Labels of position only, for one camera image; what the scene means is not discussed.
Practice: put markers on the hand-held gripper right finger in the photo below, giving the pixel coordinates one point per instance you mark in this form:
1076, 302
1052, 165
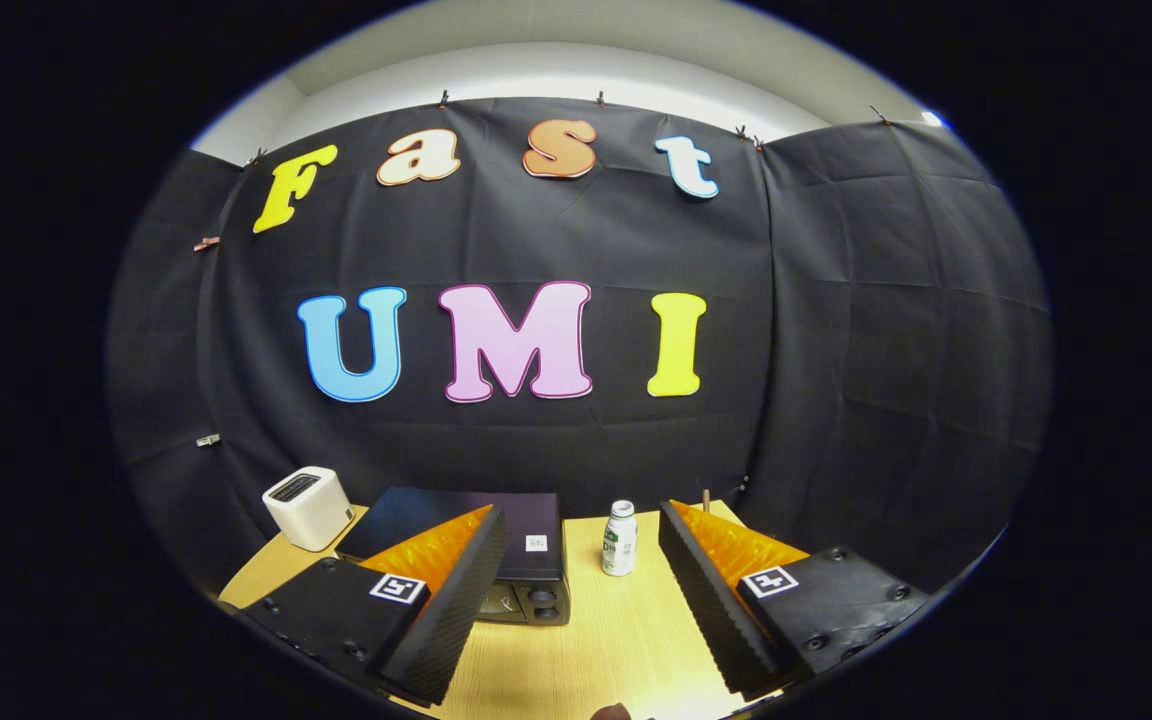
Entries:
711, 605

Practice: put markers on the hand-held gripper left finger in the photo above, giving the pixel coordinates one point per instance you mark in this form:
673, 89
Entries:
456, 605

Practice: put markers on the black toaster oven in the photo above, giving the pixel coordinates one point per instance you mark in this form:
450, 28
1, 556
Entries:
426, 510

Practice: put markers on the white bread toaster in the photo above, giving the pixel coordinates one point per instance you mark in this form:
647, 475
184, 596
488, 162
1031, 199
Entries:
308, 510

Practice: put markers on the white plastic bottle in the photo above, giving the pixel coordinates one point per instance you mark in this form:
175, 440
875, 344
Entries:
620, 545

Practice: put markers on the ceiling light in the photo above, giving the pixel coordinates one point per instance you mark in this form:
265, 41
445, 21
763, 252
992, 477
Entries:
932, 119

